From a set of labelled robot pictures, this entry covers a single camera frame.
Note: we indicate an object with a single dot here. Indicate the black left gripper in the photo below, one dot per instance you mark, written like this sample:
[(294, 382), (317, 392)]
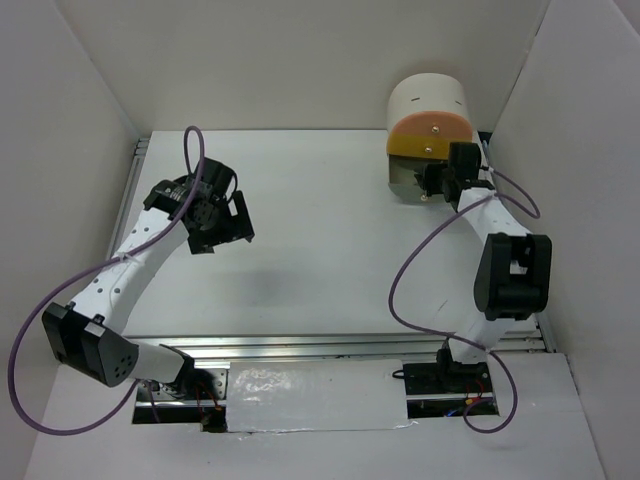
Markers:
[(237, 227)]

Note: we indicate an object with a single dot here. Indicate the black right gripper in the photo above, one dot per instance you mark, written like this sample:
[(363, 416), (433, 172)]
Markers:
[(427, 178)]

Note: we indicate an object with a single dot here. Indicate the orange drawer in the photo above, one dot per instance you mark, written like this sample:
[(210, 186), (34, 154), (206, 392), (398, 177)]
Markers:
[(434, 123)]

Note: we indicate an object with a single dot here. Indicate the cream round drawer organizer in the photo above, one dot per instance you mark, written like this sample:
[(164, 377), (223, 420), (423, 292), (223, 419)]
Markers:
[(426, 92)]

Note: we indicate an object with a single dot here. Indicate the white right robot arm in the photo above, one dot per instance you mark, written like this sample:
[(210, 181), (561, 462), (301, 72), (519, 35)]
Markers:
[(512, 278)]

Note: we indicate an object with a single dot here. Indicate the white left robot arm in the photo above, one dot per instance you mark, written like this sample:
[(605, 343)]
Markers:
[(87, 333)]

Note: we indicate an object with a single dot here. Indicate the white foil covered panel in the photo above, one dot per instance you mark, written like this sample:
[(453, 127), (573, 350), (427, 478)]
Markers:
[(333, 395)]

